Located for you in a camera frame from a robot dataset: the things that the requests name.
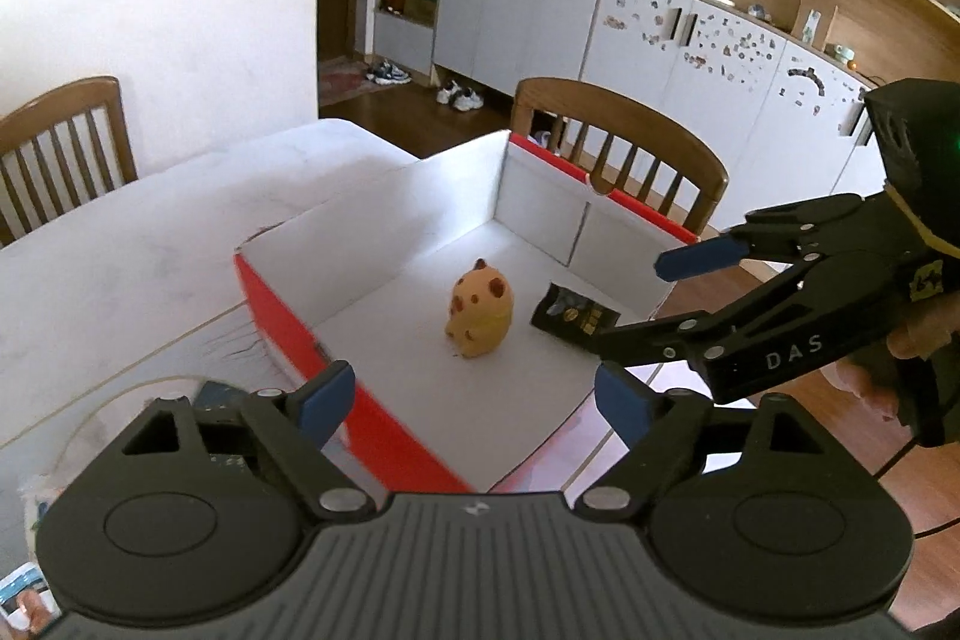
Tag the red cardboard box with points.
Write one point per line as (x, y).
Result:
(375, 250)

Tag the red patterned rug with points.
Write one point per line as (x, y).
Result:
(341, 84)

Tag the low grey cabinet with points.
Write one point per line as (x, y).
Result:
(401, 40)

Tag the white sneaker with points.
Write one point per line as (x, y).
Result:
(448, 94)
(469, 102)

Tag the blue and white packet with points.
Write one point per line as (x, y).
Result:
(19, 591)

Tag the white sticker covered cabinet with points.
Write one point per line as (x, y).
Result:
(750, 85)

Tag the black snack packet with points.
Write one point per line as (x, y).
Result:
(570, 310)

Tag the white stone desktop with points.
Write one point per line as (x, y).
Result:
(150, 235)

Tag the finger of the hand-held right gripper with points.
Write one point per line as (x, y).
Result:
(701, 257)
(652, 336)

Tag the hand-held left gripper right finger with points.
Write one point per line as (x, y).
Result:
(619, 396)

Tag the dark sneaker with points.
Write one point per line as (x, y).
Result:
(399, 75)
(379, 73)

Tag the yellow plush toy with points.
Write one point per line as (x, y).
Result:
(480, 310)

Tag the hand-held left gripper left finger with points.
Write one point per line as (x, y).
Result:
(330, 396)

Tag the brown wooden chair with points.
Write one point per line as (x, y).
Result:
(637, 119)
(60, 100)

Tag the person's right hand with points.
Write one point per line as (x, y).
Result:
(870, 385)

